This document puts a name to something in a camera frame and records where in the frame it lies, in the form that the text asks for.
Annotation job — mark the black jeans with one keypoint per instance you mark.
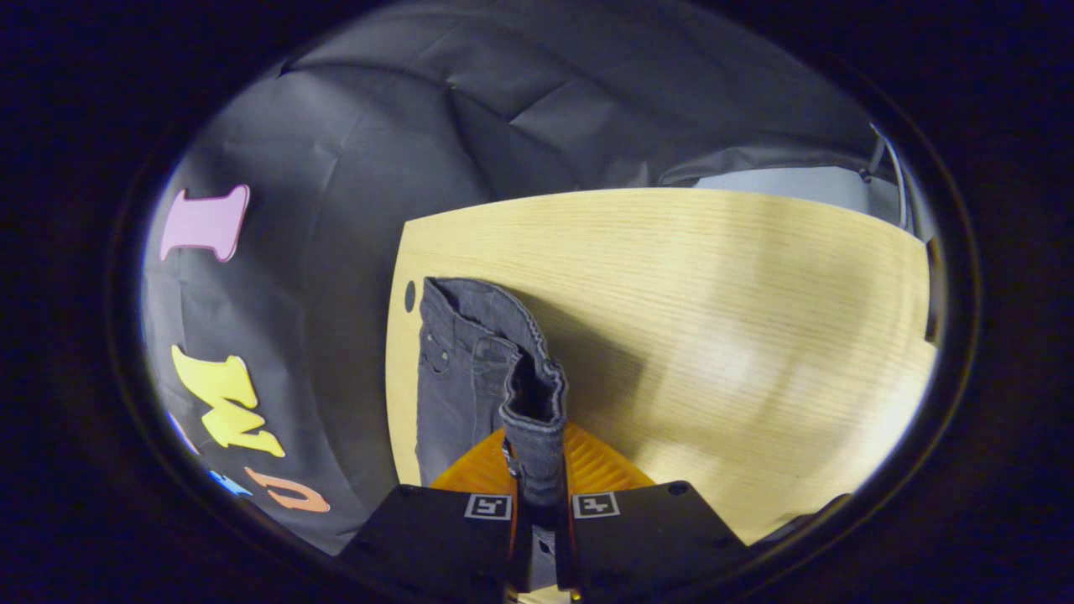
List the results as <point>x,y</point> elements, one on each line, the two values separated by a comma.
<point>470,369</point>

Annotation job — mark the grey metal frame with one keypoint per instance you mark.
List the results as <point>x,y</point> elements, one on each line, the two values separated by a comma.
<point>885,168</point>

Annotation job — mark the black backdrop cloth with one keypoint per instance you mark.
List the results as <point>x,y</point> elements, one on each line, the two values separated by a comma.
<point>336,210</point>

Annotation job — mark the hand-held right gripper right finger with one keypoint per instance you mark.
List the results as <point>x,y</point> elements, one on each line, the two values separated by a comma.
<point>646,537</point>

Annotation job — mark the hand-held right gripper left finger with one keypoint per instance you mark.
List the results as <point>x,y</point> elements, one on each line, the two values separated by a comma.
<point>436,537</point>

